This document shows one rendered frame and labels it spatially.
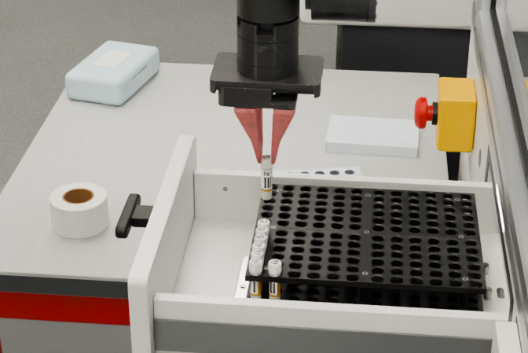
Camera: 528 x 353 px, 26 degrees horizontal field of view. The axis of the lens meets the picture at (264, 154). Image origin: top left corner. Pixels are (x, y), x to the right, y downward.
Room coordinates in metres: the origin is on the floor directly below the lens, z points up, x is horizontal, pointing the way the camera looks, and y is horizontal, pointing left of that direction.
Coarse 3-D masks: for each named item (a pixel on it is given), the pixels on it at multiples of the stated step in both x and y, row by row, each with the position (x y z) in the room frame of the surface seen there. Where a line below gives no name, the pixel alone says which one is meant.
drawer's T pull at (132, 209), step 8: (128, 200) 1.00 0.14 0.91; (136, 200) 1.01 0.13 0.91; (128, 208) 0.99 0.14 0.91; (136, 208) 0.99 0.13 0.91; (144, 208) 0.99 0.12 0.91; (152, 208) 0.99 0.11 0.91; (120, 216) 0.97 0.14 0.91; (128, 216) 0.97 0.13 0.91; (136, 216) 0.97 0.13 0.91; (144, 216) 0.97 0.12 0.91; (120, 224) 0.96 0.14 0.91; (128, 224) 0.96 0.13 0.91; (136, 224) 0.97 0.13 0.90; (144, 224) 0.97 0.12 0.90; (120, 232) 0.95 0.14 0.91; (128, 232) 0.96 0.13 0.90
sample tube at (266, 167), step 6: (264, 156) 0.98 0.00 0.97; (270, 156) 0.98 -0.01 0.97; (264, 162) 0.98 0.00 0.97; (270, 162) 0.98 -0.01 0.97; (264, 168) 0.98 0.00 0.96; (270, 168) 0.98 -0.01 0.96; (264, 174) 0.98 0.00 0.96; (270, 174) 0.98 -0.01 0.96; (264, 180) 0.98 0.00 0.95; (270, 180) 0.98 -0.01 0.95; (264, 186) 0.98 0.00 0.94; (270, 186) 0.98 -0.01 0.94; (264, 192) 0.98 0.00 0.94; (270, 192) 0.98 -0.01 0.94; (264, 198) 0.98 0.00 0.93; (270, 198) 0.98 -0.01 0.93
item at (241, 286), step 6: (246, 258) 1.00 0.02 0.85; (240, 264) 0.99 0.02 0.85; (246, 264) 0.98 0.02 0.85; (486, 264) 0.98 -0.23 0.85; (240, 270) 0.97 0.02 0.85; (486, 270) 0.98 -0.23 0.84; (240, 276) 0.96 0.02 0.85; (240, 282) 0.95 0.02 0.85; (246, 282) 0.95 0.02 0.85; (240, 288) 0.94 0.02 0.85; (246, 288) 0.94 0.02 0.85; (486, 288) 0.94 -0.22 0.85; (234, 294) 0.93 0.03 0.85; (240, 294) 0.93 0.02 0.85; (246, 294) 0.93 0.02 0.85; (486, 294) 0.94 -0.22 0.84
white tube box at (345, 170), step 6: (312, 168) 1.28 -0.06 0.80; (318, 168) 1.28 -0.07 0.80; (324, 168) 1.28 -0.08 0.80; (330, 168) 1.28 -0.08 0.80; (336, 168) 1.28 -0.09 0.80; (342, 168) 1.28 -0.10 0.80; (348, 168) 1.28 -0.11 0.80; (354, 168) 1.28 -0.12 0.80; (318, 174) 1.28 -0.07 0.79; (324, 174) 1.27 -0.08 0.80; (330, 174) 1.28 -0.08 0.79; (336, 174) 1.28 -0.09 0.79; (342, 174) 1.27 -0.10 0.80; (348, 174) 1.28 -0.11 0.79; (354, 174) 1.27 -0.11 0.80; (360, 174) 1.27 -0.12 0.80
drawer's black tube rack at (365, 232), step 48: (288, 192) 1.04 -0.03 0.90; (336, 192) 1.05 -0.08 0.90; (384, 192) 1.04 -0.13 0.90; (432, 192) 1.04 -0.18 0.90; (288, 240) 0.95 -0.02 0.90; (336, 240) 0.95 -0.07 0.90; (384, 240) 0.95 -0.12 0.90; (432, 240) 0.95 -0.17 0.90; (480, 240) 0.95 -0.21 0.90; (288, 288) 0.91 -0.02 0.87; (336, 288) 0.91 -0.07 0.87; (384, 288) 0.87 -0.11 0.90; (432, 288) 0.87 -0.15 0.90; (480, 288) 0.87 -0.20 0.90
